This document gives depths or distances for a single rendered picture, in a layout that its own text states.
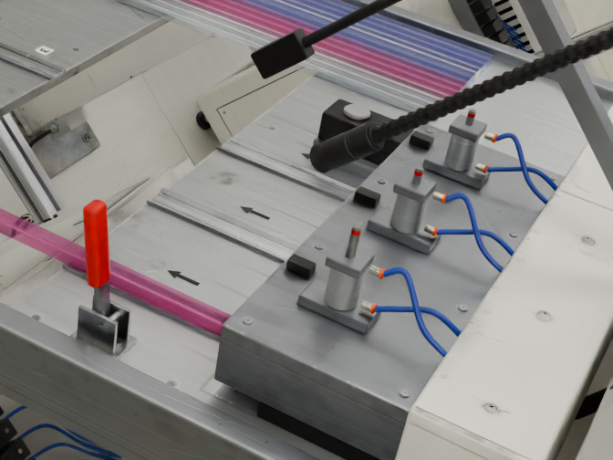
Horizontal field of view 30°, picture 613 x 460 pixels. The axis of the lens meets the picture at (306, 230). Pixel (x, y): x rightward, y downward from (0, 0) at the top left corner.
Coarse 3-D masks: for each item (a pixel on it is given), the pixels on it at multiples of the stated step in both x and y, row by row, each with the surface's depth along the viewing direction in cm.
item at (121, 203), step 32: (128, 192) 150; (64, 224) 156; (0, 256) 160; (32, 256) 141; (0, 288) 130; (32, 288) 128; (0, 416) 120; (32, 416) 123; (32, 448) 122; (64, 448) 125
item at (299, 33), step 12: (288, 36) 83; (300, 36) 83; (264, 48) 84; (276, 48) 84; (288, 48) 83; (300, 48) 83; (312, 48) 84; (264, 60) 85; (276, 60) 84; (288, 60) 84; (300, 60) 84; (264, 72) 85; (276, 72) 85
